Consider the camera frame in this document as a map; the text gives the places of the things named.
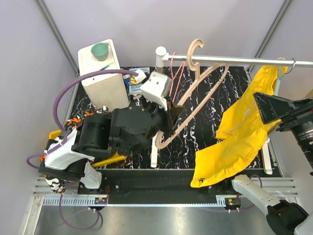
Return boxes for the orange camouflage shorts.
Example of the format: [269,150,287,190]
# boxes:
[39,111,112,193]

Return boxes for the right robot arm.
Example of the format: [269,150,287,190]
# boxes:
[222,92,313,235]

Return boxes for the mint green hanger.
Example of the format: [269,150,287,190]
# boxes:
[273,66,283,96]

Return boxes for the colourful book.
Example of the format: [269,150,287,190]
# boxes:
[123,67,150,99]

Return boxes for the yellow shorts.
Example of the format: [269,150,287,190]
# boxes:
[190,66,280,188]

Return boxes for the white box appliance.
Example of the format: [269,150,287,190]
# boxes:
[78,39,129,111]

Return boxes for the green cup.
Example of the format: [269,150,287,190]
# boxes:
[90,43,109,61]

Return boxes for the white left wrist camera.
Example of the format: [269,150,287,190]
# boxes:
[140,71,172,111]

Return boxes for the yellow plastic tray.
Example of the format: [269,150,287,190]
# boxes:
[48,130,127,168]

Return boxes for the metal clothes rack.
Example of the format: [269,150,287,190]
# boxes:
[150,46,313,175]

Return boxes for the black marble mat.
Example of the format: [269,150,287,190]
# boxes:
[65,66,274,170]

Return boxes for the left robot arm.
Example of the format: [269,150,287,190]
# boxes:
[39,97,184,194]

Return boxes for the wooden hanger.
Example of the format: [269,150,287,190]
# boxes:
[156,39,230,149]

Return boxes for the pink wire hanger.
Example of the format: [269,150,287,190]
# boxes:
[169,58,186,101]

